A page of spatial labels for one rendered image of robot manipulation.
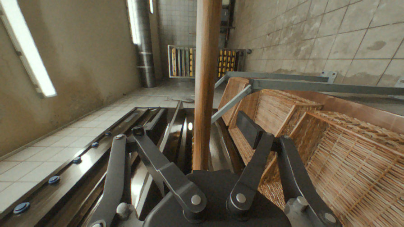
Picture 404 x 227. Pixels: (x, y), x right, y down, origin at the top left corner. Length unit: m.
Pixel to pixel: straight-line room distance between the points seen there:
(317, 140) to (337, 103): 0.19
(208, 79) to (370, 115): 0.64
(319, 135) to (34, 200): 1.48
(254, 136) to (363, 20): 1.45
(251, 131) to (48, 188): 1.12
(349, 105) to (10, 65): 2.10
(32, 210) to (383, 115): 1.51
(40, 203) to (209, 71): 1.06
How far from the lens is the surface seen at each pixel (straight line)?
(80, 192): 1.01
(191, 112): 1.78
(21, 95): 1.70
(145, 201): 0.62
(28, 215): 1.07
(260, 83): 0.59
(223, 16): 4.72
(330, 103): 0.79
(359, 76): 1.44
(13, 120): 1.67
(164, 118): 0.20
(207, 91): 0.17
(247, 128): 0.19
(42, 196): 1.13
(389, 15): 1.49
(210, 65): 0.17
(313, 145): 0.80
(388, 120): 0.70
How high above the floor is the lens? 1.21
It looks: 4 degrees down
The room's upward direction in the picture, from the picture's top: 89 degrees counter-clockwise
